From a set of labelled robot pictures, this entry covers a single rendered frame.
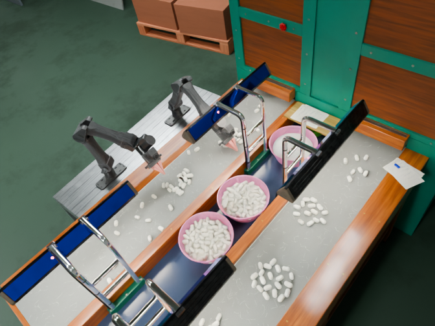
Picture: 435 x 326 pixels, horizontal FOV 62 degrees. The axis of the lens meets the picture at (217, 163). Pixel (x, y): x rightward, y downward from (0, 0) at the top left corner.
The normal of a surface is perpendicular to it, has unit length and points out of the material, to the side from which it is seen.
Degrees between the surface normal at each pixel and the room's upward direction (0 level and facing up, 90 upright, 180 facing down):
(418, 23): 90
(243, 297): 0
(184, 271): 0
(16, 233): 0
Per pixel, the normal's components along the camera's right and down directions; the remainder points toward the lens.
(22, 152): -0.14, -0.63
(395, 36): -0.66, 0.63
